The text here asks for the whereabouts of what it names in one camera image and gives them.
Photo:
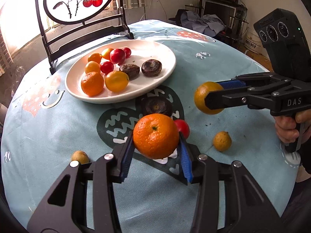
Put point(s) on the yellow citrus fruit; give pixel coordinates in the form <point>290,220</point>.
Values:
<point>116,81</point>

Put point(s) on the white plastic bucket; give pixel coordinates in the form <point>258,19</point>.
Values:
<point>252,42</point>

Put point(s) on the bright window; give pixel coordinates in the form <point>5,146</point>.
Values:
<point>19,17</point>

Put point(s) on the white round plate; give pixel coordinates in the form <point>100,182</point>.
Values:
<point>150,51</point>

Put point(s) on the small yellow-green longan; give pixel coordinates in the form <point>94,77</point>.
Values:
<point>222,141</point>
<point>80,157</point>

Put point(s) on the person's right hand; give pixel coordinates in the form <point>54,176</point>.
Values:
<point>284,128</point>

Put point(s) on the yellow-orange citrus fruit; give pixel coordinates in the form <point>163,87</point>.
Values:
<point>201,94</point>
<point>92,67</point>

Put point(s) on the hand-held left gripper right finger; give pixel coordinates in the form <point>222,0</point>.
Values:
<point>184,160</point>

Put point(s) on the small orange tangerine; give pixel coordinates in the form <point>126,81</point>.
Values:
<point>94,57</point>
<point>107,53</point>

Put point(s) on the pile of grey-blue clothes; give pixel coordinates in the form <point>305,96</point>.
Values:
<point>201,20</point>

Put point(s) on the round painted screen dark frame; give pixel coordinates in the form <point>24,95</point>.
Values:
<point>102,7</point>

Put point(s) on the large orange tangerine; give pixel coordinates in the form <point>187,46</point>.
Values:
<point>156,136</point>
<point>92,83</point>

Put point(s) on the black monitor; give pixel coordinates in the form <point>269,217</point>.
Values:
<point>218,9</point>

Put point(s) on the red cherry tomato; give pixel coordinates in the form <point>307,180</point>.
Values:
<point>184,127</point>
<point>126,51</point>
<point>107,67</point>

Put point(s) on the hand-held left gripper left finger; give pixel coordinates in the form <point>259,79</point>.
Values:
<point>126,155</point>

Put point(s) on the dark red plum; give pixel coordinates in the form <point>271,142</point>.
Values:
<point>117,55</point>

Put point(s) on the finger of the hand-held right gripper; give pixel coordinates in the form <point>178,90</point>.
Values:
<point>230,85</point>
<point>226,99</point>

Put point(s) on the dark brown water chestnut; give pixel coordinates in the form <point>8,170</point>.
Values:
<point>151,68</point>
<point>129,71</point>
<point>156,106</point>

